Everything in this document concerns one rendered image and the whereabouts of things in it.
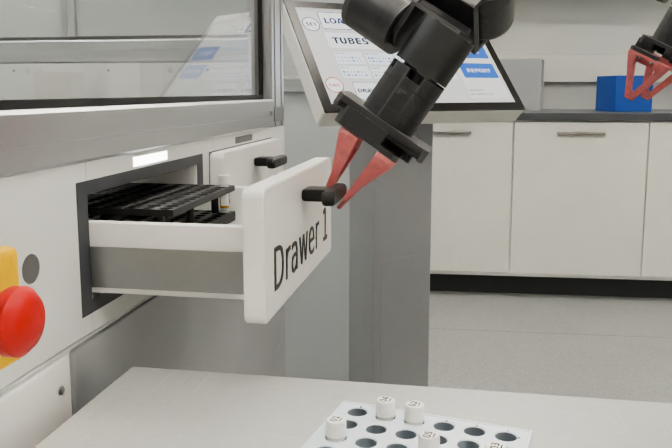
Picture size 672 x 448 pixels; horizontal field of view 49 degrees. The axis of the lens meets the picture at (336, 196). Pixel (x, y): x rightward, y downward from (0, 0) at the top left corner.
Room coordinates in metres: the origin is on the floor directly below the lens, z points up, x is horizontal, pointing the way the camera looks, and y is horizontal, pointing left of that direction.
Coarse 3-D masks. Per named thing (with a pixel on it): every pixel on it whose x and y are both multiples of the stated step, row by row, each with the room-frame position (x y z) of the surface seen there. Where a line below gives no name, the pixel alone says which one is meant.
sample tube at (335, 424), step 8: (336, 416) 0.43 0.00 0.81; (328, 424) 0.42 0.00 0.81; (336, 424) 0.42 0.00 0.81; (344, 424) 0.42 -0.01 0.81; (328, 432) 0.42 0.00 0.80; (336, 432) 0.42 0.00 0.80; (344, 432) 0.42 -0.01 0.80; (328, 440) 0.42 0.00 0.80; (336, 440) 0.42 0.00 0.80; (344, 440) 0.42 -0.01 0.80
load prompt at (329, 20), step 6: (318, 12) 1.67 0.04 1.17; (324, 12) 1.68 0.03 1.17; (330, 12) 1.69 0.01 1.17; (324, 18) 1.67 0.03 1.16; (330, 18) 1.67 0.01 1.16; (336, 18) 1.68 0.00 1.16; (324, 24) 1.65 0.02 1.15; (330, 24) 1.66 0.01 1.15; (336, 24) 1.67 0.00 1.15; (342, 24) 1.68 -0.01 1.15
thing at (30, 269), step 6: (30, 258) 0.53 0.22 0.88; (36, 258) 0.54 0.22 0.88; (24, 264) 0.52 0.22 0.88; (30, 264) 0.53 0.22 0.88; (36, 264) 0.54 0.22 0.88; (24, 270) 0.52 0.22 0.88; (30, 270) 0.53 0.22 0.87; (36, 270) 0.54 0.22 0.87; (24, 276) 0.52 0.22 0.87; (30, 276) 0.53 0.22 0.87; (36, 276) 0.54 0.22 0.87; (30, 282) 0.53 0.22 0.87
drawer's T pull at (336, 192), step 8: (336, 184) 0.73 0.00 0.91; (344, 184) 0.74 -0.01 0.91; (304, 192) 0.70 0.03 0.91; (312, 192) 0.70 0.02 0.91; (320, 192) 0.70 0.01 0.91; (328, 192) 0.68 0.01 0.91; (336, 192) 0.69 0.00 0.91; (344, 192) 0.73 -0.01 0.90; (304, 200) 0.70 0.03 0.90; (312, 200) 0.70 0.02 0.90; (320, 200) 0.70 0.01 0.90; (328, 200) 0.67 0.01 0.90; (336, 200) 0.68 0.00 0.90
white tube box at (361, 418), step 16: (352, 416) 0.45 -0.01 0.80; (368, 416) 0.45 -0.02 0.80; (400, 416) 0.45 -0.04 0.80; (432, 416) 0.45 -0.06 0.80; (320, 432) 0.43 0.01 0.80; (352, 432) 0.43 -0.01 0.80; (368, 432) 0.44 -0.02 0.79; (384, 432) 0.44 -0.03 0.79; (400, 432) 0.43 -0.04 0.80; (416, 432) 0.43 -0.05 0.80; (448, 432) 0.43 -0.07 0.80; (464, 432) 0.43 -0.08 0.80; (480, 432) 0.43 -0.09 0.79; (496, 432) 0.43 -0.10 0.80; (512, 432) 0.43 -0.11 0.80; (528, 432) 0.43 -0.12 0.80
